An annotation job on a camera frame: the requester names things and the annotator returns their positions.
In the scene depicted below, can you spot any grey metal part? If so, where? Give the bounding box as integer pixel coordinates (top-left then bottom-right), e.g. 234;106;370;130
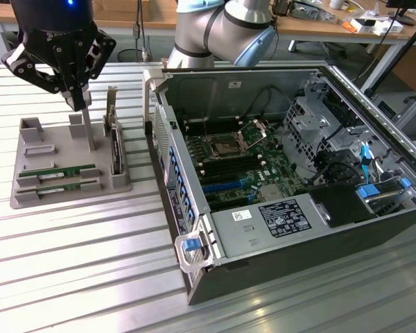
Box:
293;3;330;20

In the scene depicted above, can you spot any silver perforated disk bay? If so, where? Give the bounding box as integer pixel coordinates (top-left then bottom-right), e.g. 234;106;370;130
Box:
282;72;349;176

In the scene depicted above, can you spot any grey metal frame beam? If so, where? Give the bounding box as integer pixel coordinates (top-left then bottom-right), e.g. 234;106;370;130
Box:
359;41;408;94

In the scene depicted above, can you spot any black tripod pole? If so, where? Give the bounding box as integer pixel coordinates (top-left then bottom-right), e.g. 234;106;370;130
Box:
363;15;416;99

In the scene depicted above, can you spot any CPU socket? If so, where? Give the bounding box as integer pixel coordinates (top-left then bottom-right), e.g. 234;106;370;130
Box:
207;133;245;160

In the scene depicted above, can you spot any black hanging cable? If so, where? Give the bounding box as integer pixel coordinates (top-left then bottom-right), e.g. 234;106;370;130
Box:
134;0;150;62

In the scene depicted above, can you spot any metal socket cover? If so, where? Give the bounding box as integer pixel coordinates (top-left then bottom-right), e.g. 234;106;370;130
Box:
239;119;268;146

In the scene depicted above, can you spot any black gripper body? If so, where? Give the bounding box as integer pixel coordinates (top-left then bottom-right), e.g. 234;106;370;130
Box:
10;0;98;87

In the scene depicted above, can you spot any small orange white box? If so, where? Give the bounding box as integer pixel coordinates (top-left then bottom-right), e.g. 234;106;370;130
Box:
349;17;377;35

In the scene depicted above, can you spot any grey parts rack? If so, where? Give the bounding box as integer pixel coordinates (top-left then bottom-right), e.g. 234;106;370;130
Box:
9;92;133;210

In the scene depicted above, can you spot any long black expansion slot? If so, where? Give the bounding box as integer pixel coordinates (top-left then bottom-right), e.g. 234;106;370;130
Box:
209;199;252;211
200;171;250;185

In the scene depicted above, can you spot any blue expansion slot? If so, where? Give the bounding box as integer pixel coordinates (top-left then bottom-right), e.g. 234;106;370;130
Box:
201;177;245;196

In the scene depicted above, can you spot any open black PC case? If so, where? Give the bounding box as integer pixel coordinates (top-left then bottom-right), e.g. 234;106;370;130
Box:
142;63;416;306

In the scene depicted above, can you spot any thin metal locking lever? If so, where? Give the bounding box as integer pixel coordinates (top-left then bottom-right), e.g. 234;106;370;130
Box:
201;114;211;144

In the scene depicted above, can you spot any disk with blue carrier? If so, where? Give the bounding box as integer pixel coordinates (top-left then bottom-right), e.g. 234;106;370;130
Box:
355;176;413;218

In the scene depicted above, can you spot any blue wire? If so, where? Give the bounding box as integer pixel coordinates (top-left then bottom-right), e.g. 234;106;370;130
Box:
359;142;372;185

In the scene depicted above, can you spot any black RAM slot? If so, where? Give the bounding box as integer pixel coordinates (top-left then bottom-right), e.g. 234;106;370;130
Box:
198;155;261;168
187;127;242;137
202;163;265;177
184;121;240;131
196;151;259;164
200;159;263;173
186;124;241;134
183;119;239;128

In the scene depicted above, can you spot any green RAM stick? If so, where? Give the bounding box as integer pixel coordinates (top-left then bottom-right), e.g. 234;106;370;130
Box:
19;164;100;180
16;179;102;196

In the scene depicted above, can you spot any silver chipset heatsink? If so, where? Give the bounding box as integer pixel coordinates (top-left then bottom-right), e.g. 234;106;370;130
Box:
259;185;282;202

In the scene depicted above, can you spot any black case fan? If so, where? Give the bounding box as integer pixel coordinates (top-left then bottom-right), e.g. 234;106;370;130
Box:
313;148;361;187

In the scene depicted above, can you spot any green motherboard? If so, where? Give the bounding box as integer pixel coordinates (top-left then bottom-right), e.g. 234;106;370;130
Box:
182;117;308;213

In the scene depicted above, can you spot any grey power supply unit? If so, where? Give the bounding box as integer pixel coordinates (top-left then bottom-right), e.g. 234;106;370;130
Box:
210;192;331;262

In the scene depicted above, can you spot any black wire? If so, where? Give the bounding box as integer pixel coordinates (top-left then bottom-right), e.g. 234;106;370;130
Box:
244;86;292;119

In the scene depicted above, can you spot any brown cardboard box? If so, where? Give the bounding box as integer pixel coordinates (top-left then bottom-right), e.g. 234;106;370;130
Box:
92;0;152;21

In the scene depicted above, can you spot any graphics card with metal bracket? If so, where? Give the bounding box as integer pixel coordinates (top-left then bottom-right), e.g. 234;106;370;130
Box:
102;85;125;176

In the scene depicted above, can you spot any black monitor base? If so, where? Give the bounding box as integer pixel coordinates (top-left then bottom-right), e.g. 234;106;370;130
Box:
385;0;416;26

